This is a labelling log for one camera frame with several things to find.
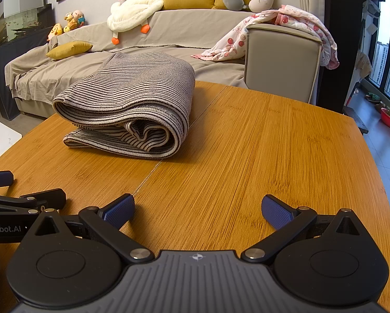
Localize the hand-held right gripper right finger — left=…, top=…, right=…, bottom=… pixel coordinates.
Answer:
left=241, top=194, right=361, bottom=263

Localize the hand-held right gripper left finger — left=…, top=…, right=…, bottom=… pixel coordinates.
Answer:
left=34, top=193, right=154, bottom=264

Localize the striped knit sweater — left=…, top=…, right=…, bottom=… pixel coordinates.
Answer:
left=52, top=52, right=196, bottom=160

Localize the white marble table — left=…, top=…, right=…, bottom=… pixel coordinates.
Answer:
left=0, top=114, right=22, bottom=158

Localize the dark wooden bench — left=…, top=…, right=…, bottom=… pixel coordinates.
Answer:
left=343, top=105, right=369, bottom=135

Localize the small yellow pillow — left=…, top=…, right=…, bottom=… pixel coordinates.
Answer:
left=46, top=41, right=94, bottom=61

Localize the beige covered sofa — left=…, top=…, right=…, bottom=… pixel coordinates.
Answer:
left=4, top=8, right=323, bottom=120

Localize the glass fish tank with stand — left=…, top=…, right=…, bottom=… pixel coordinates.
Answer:
left=0, top=0, right=57, bottom=121

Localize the pink floral blanket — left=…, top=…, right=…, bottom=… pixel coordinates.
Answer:
left=191, top=5, right=340, bottom=70

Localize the colourful doll plush toy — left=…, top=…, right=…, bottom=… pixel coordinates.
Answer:
left=63, top=10, right=86, bottom=33

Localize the white goose plush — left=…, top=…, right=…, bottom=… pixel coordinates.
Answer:
left=107, top=0, right=166, bottom=45

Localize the hanging white bag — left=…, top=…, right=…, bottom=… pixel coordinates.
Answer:
left=361, top=0, right=382, bottom=37

